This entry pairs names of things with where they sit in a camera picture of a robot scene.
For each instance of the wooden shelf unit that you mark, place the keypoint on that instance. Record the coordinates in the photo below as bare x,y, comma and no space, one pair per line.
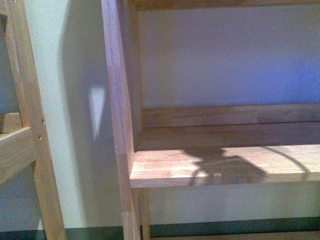
211,92

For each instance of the wooden rack left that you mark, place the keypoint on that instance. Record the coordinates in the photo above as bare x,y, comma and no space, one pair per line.
23,135

